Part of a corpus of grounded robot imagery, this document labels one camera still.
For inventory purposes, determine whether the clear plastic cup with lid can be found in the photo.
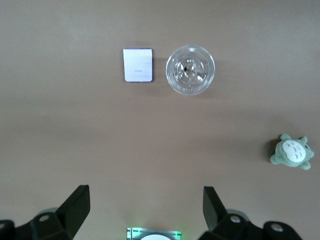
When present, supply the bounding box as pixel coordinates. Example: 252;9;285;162
165;44;216;96

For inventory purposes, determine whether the lilac phone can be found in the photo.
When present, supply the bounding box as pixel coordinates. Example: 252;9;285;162
122;47;155;84

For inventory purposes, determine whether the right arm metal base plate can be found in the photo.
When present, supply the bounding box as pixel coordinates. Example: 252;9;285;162
125;226;183;240

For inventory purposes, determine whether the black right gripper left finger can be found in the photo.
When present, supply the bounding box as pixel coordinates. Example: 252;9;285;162
0;184;91;240

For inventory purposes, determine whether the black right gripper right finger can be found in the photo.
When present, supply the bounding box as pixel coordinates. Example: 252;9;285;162
202;185;304;240

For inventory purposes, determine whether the grey green plush toy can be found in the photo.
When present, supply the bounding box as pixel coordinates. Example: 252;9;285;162
269;133;315;172

